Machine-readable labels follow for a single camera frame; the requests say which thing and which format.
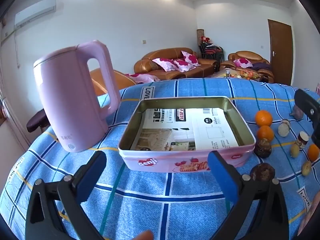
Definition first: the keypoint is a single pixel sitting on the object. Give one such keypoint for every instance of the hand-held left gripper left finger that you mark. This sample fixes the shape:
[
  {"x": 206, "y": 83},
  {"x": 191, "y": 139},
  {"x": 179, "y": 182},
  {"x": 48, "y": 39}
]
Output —
[{"x": 92, "y": 171}]

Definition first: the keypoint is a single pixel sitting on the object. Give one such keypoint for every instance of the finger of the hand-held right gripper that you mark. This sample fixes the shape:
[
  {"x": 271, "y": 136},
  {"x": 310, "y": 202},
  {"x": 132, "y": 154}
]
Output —
[{"x": 306, "y": 102}]

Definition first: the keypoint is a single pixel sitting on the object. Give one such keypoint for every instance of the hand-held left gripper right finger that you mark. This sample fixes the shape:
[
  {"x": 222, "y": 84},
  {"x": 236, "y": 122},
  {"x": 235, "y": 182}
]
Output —
[{"x": 222, "y": 177}]

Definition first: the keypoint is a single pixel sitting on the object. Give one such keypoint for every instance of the purple fig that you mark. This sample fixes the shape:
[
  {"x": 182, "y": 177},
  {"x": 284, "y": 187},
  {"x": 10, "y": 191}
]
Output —
[{"x": 298, "y": 111}]

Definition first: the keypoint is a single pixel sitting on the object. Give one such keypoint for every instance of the brown white cut fruit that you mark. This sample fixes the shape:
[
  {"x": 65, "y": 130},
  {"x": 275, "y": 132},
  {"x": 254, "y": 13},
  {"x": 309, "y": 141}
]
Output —
[
  {"x": 284, "y": 128},
  {"x": 302, "y": 140}
]

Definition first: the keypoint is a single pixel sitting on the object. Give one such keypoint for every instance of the dark brown round fruit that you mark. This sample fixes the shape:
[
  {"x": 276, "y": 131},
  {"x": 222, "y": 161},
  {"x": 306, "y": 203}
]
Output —
[
  {"x": 262, "y": 172},
  {"x": 263, "y": 149}
]

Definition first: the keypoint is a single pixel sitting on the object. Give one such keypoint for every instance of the orange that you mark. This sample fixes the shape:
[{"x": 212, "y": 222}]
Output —
[
  {"x": 263, "y": 118},
  {"x": 313, "y": 152},
  {"x": 265, "y": 133}
]

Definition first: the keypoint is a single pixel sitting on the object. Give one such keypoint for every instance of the small yellow fruit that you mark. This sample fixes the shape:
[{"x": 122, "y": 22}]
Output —
[{"x": 295, "y": 150}]

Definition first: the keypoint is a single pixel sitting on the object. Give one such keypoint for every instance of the pink tin box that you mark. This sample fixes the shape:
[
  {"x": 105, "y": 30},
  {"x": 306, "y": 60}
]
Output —
[{"x": 150, "y": 163}]

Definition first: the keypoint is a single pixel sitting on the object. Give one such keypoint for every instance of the yellowish brown kiwi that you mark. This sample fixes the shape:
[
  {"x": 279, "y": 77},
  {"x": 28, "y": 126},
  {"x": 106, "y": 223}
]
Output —
[{"x": 306, "y": 168}]

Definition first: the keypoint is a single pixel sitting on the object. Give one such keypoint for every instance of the person's left hand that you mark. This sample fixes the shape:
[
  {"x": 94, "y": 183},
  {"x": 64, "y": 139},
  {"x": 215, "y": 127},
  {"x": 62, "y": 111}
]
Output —
[{"x": 145, "y": 235}]

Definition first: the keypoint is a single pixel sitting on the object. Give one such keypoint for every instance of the printed paper sheet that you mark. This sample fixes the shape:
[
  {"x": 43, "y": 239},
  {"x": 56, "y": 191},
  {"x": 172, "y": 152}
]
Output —
[{"x": 200, "y": 130}]

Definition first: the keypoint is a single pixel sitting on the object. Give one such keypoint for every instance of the brown wooden door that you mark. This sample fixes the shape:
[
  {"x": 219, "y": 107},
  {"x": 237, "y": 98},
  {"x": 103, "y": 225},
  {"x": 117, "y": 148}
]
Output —
[{"x": 280, "y": 55}]

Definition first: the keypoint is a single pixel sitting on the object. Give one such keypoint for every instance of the purple blanket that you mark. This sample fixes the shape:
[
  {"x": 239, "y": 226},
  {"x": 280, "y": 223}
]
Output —
[{"x": 261, "y": 66}]

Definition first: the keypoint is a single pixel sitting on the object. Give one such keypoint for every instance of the blue plaid cloth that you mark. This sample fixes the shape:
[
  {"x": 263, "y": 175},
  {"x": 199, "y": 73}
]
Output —
[{"x": 140, "y": 205}]

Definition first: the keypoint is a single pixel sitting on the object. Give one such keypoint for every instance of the plate of fruit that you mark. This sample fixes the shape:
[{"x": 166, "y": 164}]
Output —
[{"x": 246, "y": 74}]

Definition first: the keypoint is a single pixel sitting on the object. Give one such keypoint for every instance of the dark padded stool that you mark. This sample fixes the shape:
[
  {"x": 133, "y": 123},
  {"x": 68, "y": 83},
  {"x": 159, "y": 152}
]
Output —
[{"x": 37, "y": 122}]

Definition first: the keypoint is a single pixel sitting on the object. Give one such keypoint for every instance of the pink floral pillow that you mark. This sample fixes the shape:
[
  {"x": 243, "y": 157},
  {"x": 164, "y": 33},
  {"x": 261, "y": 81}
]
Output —
[
  {"x": 165, "y": 64},
  {"x": 183, "y": 65},
  {"x": 190, "y": 58},
  {"x": 242, "y": 62}
]

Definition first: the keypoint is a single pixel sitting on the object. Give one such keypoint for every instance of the brown leather armchair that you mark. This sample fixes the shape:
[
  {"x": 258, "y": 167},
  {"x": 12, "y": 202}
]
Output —
[{"x": 246, "y": 54}]

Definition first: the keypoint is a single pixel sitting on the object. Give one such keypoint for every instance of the pink electric kettle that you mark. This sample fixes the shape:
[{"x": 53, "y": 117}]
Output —
[{"x": 65, "y": 92}]

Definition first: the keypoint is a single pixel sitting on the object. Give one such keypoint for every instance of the wooden coffee table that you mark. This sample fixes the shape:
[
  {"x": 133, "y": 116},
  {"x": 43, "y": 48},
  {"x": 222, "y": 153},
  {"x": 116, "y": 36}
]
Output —
[{"x": 220, "y": 75}]

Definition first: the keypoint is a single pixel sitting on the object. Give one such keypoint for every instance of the brown leather seat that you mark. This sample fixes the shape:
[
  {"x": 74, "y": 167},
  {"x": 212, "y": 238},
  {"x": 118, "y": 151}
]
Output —
[{"x": 120, "y": 80}]

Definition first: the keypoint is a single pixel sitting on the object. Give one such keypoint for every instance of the pink floral bedding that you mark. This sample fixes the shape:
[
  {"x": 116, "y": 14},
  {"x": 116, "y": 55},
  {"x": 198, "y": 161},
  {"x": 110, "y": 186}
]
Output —
[{"x": 142, "y": 78}]

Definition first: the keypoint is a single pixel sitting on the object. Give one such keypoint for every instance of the stack of dark chairs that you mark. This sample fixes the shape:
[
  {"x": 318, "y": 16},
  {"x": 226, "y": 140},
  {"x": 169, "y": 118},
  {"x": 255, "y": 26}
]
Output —
[{"x": 211, "y": 52}]

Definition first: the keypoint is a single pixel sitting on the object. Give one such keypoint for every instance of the red flowers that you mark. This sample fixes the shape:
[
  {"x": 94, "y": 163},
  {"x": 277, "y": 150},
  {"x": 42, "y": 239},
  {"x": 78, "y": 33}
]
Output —
[{"x": 206, "y": 39}]

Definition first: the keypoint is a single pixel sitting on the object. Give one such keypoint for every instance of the tall patterned vase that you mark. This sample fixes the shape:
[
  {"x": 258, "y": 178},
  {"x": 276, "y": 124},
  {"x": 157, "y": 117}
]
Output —
[{"x": 200, "y": 36}]

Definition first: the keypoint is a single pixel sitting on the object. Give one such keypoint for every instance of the brown leather sofa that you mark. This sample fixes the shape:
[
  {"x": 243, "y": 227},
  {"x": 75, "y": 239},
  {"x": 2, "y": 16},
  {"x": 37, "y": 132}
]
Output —
[{"x": 155, "y": 54}]

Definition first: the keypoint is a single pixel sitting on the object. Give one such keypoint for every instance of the white air conditioner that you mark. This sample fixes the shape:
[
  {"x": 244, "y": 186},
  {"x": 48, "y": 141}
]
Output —
[{"x": 35, "y": 12}]

